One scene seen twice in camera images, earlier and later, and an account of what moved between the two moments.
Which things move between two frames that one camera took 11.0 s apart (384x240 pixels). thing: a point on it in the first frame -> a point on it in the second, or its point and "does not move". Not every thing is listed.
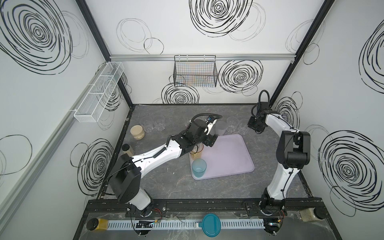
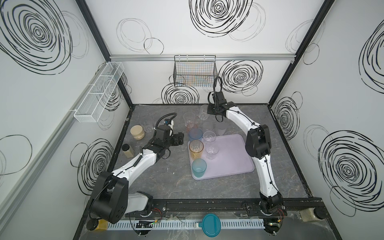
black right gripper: x=255 y=125 -> x=214 y=109
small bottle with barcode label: x=127 y=149 does not move
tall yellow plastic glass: x=196 y=153 does not move
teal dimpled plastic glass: x=199 y=166 does not move
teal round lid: x=211 y=224 does not move
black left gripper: x=210 y=140 -> x=176 y=139
